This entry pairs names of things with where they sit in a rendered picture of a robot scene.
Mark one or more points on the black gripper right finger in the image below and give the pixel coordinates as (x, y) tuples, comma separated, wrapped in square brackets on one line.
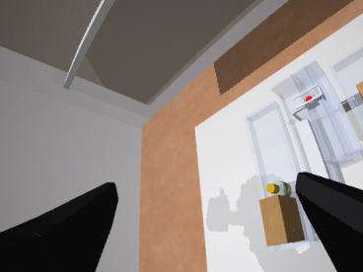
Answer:
[(336, 212)]

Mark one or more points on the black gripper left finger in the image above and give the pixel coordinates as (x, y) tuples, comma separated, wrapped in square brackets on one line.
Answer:
[(69, 238)]

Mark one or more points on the tan rectangular block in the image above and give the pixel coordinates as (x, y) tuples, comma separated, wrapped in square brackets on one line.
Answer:
[(282, 223), (360, 89)]

